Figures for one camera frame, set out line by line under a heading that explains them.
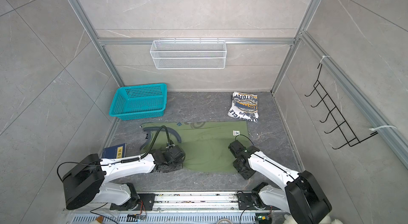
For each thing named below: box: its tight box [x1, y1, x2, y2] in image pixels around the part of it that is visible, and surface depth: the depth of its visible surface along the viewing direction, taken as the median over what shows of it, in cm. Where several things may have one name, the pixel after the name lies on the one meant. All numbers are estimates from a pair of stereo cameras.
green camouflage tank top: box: [141, 121, 251, 174], surface depth 95 cm
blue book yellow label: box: [101, 143, 127, 159], surface depth 90 cm
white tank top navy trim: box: [227, 91, 259, 123], surface depth 107 cm
